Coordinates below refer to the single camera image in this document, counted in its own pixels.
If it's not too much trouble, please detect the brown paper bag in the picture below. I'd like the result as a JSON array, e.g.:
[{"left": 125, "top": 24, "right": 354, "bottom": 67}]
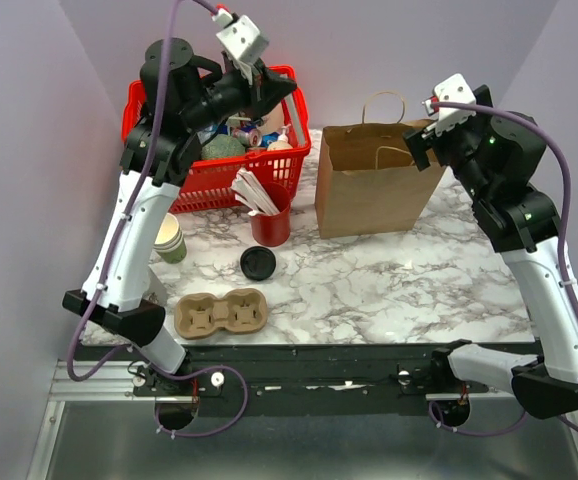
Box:
[{"left": 315, "top": 113, "right": 445, "bottom": 239}]

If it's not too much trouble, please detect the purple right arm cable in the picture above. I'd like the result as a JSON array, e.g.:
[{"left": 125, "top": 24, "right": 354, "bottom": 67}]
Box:
[{"left": 422, "top": 101, "right": 578, "bottom": 443}]

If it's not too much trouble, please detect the red plastic shopping basket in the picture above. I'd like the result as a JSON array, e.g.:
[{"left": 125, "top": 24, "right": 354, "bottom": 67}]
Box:
[{"left": 146, "top": 60, "right": 311, "bottom": 214}]

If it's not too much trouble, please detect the cream pump bottle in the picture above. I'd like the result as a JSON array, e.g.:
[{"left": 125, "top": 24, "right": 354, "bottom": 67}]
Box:
[{"left": 267, "top": 124, "right": 293, "bottom": 151}]

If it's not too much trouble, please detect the stack of green paper cups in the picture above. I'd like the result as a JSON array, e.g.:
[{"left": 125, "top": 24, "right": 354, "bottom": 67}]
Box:
[{"left": 153, "top": 213, "right": 187, "bottom": 264}]

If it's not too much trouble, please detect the red blue drink can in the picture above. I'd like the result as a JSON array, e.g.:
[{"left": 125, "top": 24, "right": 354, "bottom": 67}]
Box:
[{"left": 231, "top": 125, "right": 263, "bottom": 148}]

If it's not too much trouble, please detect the brown cardboard cup carrier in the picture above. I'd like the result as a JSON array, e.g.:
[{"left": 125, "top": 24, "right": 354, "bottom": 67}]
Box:
[{"left": 174, "top": 288, "right": 269, "bottom": 340}]

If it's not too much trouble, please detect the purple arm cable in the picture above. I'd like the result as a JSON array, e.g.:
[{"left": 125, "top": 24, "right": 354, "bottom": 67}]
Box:
[
  {"left": 65, "top": 0, "right": 250, "bottom": 440},
  {"left": 422, "top": 101, "right": 578, "bottom": 443}
]

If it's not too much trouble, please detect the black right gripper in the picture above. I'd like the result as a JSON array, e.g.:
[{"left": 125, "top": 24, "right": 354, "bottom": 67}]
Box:
[{"left": 403, "top": 84, "right": 496, "bottom": 203}]

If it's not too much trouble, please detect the green netted melon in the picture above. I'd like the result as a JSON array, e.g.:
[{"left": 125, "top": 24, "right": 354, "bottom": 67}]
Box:
[{"left": 201, "top": 134, "right": 246, "bottom": 161}]

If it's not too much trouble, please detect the red cup holder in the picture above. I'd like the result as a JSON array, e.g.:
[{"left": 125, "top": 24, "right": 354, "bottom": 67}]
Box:
[{"left": 250, "top": 183, "right": 291, "bottom": 247}]

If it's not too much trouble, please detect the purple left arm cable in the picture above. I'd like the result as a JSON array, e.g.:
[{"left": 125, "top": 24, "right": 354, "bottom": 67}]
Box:
[{"left": 65, "top": 0, "right": 250, "bottom": 440}]

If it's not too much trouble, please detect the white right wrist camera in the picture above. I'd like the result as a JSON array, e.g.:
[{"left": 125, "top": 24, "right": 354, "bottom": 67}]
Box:
[{"left": 422, "top": 73, "right": 476, "bottom": 138}]

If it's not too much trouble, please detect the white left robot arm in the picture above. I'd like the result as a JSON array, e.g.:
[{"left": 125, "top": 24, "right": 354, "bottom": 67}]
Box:
[{"left": 62, "top": 38, "right": 297, "bottom": 395}]

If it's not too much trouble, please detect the brown lid paper tub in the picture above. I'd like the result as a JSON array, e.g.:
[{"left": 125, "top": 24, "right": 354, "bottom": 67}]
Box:
[{"left": 258, "top": 106, "right": 285, "bottom": 136}]

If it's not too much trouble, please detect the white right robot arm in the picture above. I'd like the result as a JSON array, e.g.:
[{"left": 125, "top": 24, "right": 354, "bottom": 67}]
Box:
[{"left": 403, "top": 74, "right": 578, "bottom": 419}]

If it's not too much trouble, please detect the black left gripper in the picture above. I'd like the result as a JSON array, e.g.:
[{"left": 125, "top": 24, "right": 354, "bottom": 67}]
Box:
[{"left": 182, "top": 55, "right": 296, "bottom": 131}]

